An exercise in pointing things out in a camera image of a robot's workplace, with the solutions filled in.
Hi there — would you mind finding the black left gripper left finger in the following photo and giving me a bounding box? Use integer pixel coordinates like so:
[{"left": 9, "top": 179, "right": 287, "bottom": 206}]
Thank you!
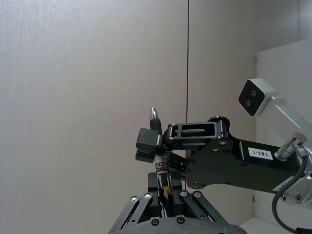
[{"left": 112, "top": 171, "right": 161, "bottom": 231}]

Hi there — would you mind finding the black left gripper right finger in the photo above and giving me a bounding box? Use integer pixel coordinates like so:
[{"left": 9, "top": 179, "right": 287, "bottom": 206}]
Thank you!
[{"left": 170, "top": 175, "right": 230, "bottom": 226}]

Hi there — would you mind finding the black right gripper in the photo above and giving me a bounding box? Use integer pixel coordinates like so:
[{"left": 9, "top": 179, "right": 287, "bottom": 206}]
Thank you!
[{"left": 135, "top": 116, "right": 301, "bottom": 195}]

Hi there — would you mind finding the black pen with silver tip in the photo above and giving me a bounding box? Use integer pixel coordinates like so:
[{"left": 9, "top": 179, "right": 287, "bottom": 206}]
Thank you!
[{"left": 149, "top": 106, "right": 176, "bottom": 218}]

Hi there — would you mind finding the white cabinet panel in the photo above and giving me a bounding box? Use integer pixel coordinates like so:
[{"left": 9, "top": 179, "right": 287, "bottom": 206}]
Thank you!
[{"left": 239, "top": 38, "right": 312, "bottom": 234}]

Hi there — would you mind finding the dark cable with silver plug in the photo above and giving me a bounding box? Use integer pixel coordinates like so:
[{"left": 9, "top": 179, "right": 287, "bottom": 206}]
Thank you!
[{"left": 271, "top": 132, "right": 312, "bottom": 234}]

